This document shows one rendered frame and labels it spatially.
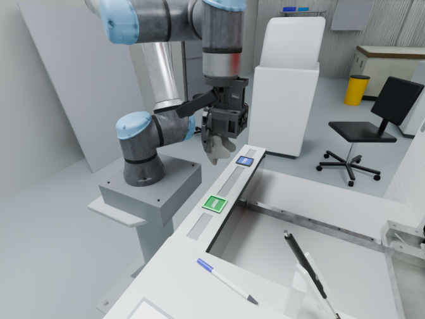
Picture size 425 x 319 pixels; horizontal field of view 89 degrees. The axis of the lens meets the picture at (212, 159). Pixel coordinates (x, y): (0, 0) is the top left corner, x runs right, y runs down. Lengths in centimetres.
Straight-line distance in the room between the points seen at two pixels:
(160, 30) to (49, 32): 222
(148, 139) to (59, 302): 129
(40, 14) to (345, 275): 271
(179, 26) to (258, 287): 52
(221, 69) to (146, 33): 15
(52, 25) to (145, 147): 208
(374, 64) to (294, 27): 366
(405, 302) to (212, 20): 69
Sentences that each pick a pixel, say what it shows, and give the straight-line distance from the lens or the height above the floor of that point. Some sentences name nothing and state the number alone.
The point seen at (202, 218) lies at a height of 96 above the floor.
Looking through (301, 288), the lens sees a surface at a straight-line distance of 41.
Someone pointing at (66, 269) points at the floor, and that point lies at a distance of 191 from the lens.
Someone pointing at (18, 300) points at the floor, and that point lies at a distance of 193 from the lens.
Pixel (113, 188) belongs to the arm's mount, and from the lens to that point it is 84.
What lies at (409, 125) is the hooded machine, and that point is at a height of 20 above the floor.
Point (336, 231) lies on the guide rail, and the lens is 81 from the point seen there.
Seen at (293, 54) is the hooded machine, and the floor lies 117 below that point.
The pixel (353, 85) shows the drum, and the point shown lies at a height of 42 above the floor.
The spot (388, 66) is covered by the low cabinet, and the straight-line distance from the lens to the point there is 613.
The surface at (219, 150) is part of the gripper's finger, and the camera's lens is 50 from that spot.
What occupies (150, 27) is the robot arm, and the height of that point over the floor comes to 139.
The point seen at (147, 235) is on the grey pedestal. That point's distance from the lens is 98.
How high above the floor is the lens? 139
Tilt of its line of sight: 31 degrees down
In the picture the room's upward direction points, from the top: straight up
